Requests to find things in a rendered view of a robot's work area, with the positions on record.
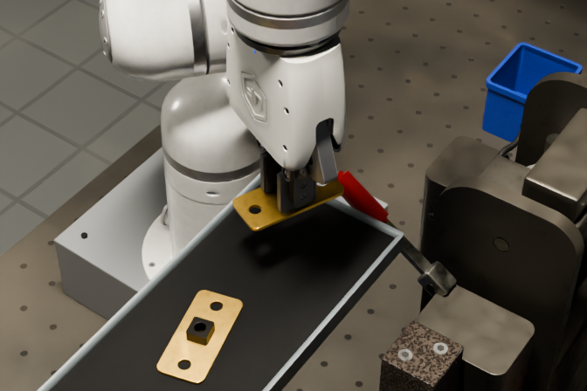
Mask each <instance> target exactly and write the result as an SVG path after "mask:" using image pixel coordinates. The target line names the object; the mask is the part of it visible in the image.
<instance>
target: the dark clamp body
mask: <svg viewBox="0 0 587 391"><path fill-rule="evenodd" d="M415 321H417V322H418V323H420V324H422V325H423V326H426V327H428V328H430V329H432V330H433V331H435V332H437V333H440V334H442V335H444V336H446V337H447V338H448V339H450V340H453V341H455V342H457V343H459V344H461V345H462V346H463V347H464V350H463V356H462V361H461V368H460V374H459V385H458V390H457V391H522V390H523V385H524V381H525V376H526V372H527V368H528V360H529V356H530V352H531V347H532V343H533V338H534V335H535V327H534V325H533V324H532V323H531V322H530V321H528V320H527V319H524V318H523V317H521V316H519V315H517V314H515V313H512V312H510V311H508V310H506V309H504V308H502V307H500V306H498V305H496V304H494V303H492V302H490V301H488V300H486V299H484V298H482V297H480V296H478V295H476V294H474V293H472V292H470V291H468V290H466V289H464V288H462V287H460V286H458V285H454V286H453V288H452V289H451V290H450V291H449V292H448V293H447V294H446V295H445V296H440V295H438V294H437V293H436V294H435V295H434V296H433V298H432V299H431V300H430V302H429V303H428V304H427V305H426V307H425V308H424V309H423V311H422V312H421V313H420V314H419V315H418V316H417V317H416V319H415Z"/></svg>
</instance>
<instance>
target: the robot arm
mask: <svg viewBox="0 0 587 391"><path fill-rule="evenodd" d="M349 4H350V0H100V10H99V32H100V41H101V44H102V47H103V50H104V54H105V56H106V58H108V59H109V61H110V62H111V64H112V65H113V66H114V67H115V68H116V69H117V70H118V71H119V72H121V73H123V74H125V75H127V76H129V77H131V78H134V79H139V80H146V81H166V80H173V79H182V80H181V81H179V82H178V83H177V84H176V85H175V86H174V87H173V88H172V89H171V90H170V91H169V92H168V94H167V96H166V97H165V99H164V101H163V103H162V112H161V132H162V153H163V163H164V174H165V183H166V194H167V205H165V207H164V208H163V211H162V213H161V215H159V216H158V217H157V218H156V219H155V220H154V222H153V223H152V225H151V226H150V228H149V229H148V232H147V234H146V236H145V238H144V241H143V246H142V264H143V269H144V271H145V275H146V278H147V279H148V281H150V280H151V279H152V278H153V277H154V276H155V275H156V274H157V273H158V272H159V271H160V270H161V269H162V268H163V267H164V266H165V265H166V264H167V263H168V262H169V261H170V260H171V259H172V258H173V257H174V256H175V255H176V254H177V253H178V252H179V251H180V250H181V249H183V248H184V247H185V246H186V245H187V244H188V243H189V242H190V241H191V240H192V239H193V238H194V237H195V236H196V235H197V234H198V233H199V232H200V231H201V230H202V229H203V228H204V227H205V226H206V225H207V224H208V223H209V222H210V221H211V220H212V219H213V218H214V217H215V216H216V215H217V214H219V213H220V212H221V211H222V210H223V209H224V208H225V207H226V206H227V205H228V204H229V203H230V202H231V201H232V200H233V199H234V198H235V197H236V196H237V195H238V194H239V193H240V192H241V191H242V190H243V189H244V188H245V187H246V186H247V185H248V184H249V183H250V182H251V181H252V180H253V179H254V178H256V177H257V176H258V175H259V174H260V186H261V188H262V190H263V191H264V192H265V193H268V194H269V193H272V192H273V191H274V184H276V183H277V201H278V210H279V211H280V212H281V213H282V214H285V213H287V212H289V211H291V210H293V209H297V208H299V207H302V206H304V205H306V204H308V203H310V202H312V201H314V200H315V198H316V182H318V183H320V184H321V185H324V184H326V183H329V182H332V181H334V180H336V179H338V174H337V169H336V164H335V156H334V151H335V152H337V153H339V152H341V150H342V146H343V143H344V138H345V131H346V92H345V77H344V66H343V58H342V46H341V40H340V39H339V36H338V35H339V33H340V32H341V29H342V27H343V26H344V24H345V23H346V21H347V19H348V17H349ZM333 150H334V151H333Z"/></svg>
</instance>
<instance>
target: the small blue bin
mask: <svg viewBox="0 0 587 391"><path fill-rule="evenodd" d="M582 69H583V67H582V66H581V65H579V64H578V63H576V62H574V61H571V60H569V59H566V58H563V57H561V56H558V55H555V54H554V53H551V52H549V51H545V50H543V49H541V48H538V47H536V46H533V45H530V44H528V43H519V44H518V45H517V46H516V47H515V48H514V49H513V50H512V51H511V52H510V53H509V54H508V55H507V56H506V57H505V58H504V59H503V60H502V61H501V63H500V64H499V65H498V66H497V67H496V68H495V69H494V70H493V72H492V73H491V74H490V75H489V76H488V77H487V80H486V87H487V97H486V104H485V110H484V117H483V123H482V129H483V130H484V131H486V132H488V133H490V134H493V135H495V136H498V137H500V138H502V139H504V140H506V141H509V142H512V141H513V140H514V139H515V138H516V136H517V134H518V133H519V131H520V129H521V121H522V115H523V110H524V105H525V101H526V98H527V96H528V94H529V92H530V90H531V89H532V88H533V87H534V86H535V84H536V83H537V82H538V81H539V80H540V79H542V78H543V77H545V76H547V75H549V74H551V73H554V72H574V73H577V74H580V75H581V73H582Z"/></svg>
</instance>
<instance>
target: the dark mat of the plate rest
mask: <svg viewBox="0 0 587 391"><path fill-rule="evenodd" d="M394 239H395V237H392V236H390V235H388V234H386V233H384V232H382V231H381V230H378V229H376V228H374V227H372V226H370V225H368V224H367V223H364V222H362V221H359V220H357V219H355V218H354V217H352V216H349V215H347V214H345V213H343V212H341V211H340V210H338V209H335V208H333V207H331V206H329V205H327V204H326V203H323V204H321V205H318V206H316V207H314V208H311V209H309V210H306V211H304V212H302V213H300V214H298V215H296V216H292V217H290V218H288V219H286V220H284V221H281V222H279V223H276V224H274V225H272V226H269V227H267V228H265V229H262V230H259V231H254V230H251V229H250V228H249V226H248V225H247V224H246V223H245V221H244V220H243V218H242V217H241V216H240V215H239V213H238V212H237V211H236V210H233V211H232V213H231V214H230V215H228V217H226V218H225V219H224V221H222V222H221V223H220V224H219V225H218V226H217V227H216V228H215V229H214V230H213V231H212V232H211V233H210V234H209V235H208V236H207V237H206V238H205V239H204V240H203V241H202V242H201V243H200V244H199V245H198V246H197V247H196V248H195V249H194V250H193V251H192V252H191V253H190V254H189V255H188V256H187V257H186V258H185V259H184V260H183V261H182V262H181V263H180V264H179V265H178V266H177V267H176V268H175V269H174V270H173V271H172V272H171V273H170V274H169V275H168V276H166V277H165V278H164V279H163V280H162V281H161V282H160V283H159V284H158V285H157V286H156V287H155V288H154V289H153V290H152V291H151V292H150V293H149V294H148V295H147V296H146V297H145V298H144V299H143V300H142V301H141V302H140V303H139V304H138V305H137V306H136V307H135V308H134V309H133V310H132V311H131V312H130V313H129V314H128V315H127V316H126V317H125V318H124V319H123V320H122V321H121V322H120V323H119V324H118V325H117V326H116V327H115V328H114V329H113V330H112V331H110V332H109V333H108V334H107V335H106V336H105V337H104V338H103V339H102V340H101V341H100V342H99V343H98V344H97V345H96V346H95V347H94V348H93V349H92V350H91V351H90V352H89V353H88V354H87V355H86V356H85V357H84V358H83V359H82V360H81V361H80V362H79V363H78V364H77V365H76V366H75V367H74V368H73V369H72V370H71V371H70V372H69V373H68V374H67V375H66V376H65V377H64V378H63V379H62V380H61V381H60V382H59V383H58V384H57V385H56V386H54V387H53V388H52V389H51V390H50V391H262V390H263V389H264V388H265V387H266V386H267V385H268V383H269V382H270V381H271V380H272V379H273V377H274V376H275V375H276V374H277V373H278V372H279V371H280V370H281V368H283V367H284V366H285V365H286V363H287V362H288V361H289V360H290V359H291V357H292V356H293V355H294V354H295V353H296V352H297V350H298V349H299V348H300V347H301V346H302V345H303V343H304V342H305V341H306V340H307V339H308V337H309V336H310V335H311V334H312V333H313V332H314V330H315V329H316V328H317V327H318V326H319V325H320V324H321V322H322V321H323V320H324V319H325V318H326V317H327V316H328V315H329V314H330V313H331V312H332V310H333V309H334V308H335V307H336V306H337V305H338V303H339V302H340V301H341V300H342V299H343V298H344V296H345V295H346V294H347V293H348V292H349V290H350V289H351V288H352V287H353V286H354V285H355V284H356V282H357V281H358V280H359V279H360V278H361V277H362V275H363V274H364V273H365V272H366V271H367V270H368V269H369V267H370V266H371V265H373V263H374V262H375V261H376V260H377V259H378V258H379V256H380V255H381V254H382V253H383V252H384V250H385V249H386V248H387V247H388V246H389V245H390V243H391V242H392V241H393V240H394ZM202 290H206V291H210V292H215V293H218V294H221V295H225V296H227V297H230V298H235V299H238V300H240V301H241V302H242V304H243V309H242V311H241V313H240V314H239V316H238V319H237V321H236V322H235V324H234V326H233V328H232V329H231V332H230V334H229V336H228V338H227V340H226V341H225V343H224V345H223V347H222V349H221V351H220V353H219V355H218V357H217V358H216V360H215V362H214V364H213V366H212V368H211V370H210V372H209V374H208V375H207V377H206V379H205V381H204V382H203V383H202V384H199V385H195V384H192V383H188V382H186V381H181V380H178V379H176V378H172V377H169V376H167V375H164V374H160V373H159V372H158V371H157V364H158V362H159V360H160V359H161V357H162V355H163V353H164V351H165V350H166V348H167V346H168V344H169V343H170V341H171V339H172V337H173V336H174V334H175V332H176V330H177V328H178V327H179V325H180V323H181V322H182V320H183V317H184V316H185V314H186V312H187V311H188V310H189V308H190V305H191V303H192V302H193V300H194V298H195V296H196V295H197V293H198V292H200V291H202Z"/></svg>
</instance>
